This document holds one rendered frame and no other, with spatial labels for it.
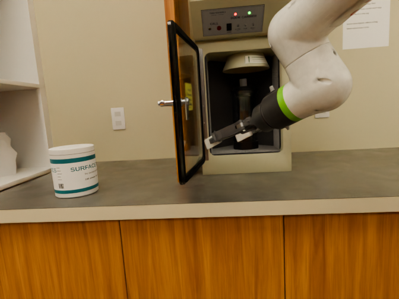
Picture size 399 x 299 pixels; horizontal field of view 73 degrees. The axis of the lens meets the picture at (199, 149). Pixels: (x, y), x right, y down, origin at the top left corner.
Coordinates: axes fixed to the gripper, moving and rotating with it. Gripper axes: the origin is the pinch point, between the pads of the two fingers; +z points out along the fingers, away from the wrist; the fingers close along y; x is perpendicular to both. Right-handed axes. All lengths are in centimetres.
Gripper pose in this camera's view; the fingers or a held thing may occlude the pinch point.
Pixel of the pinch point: (224, 139)
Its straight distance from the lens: 84.9
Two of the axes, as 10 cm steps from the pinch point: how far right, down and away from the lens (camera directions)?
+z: -5.3, 3.0, 7.9
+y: -7.8, 1.9, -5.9
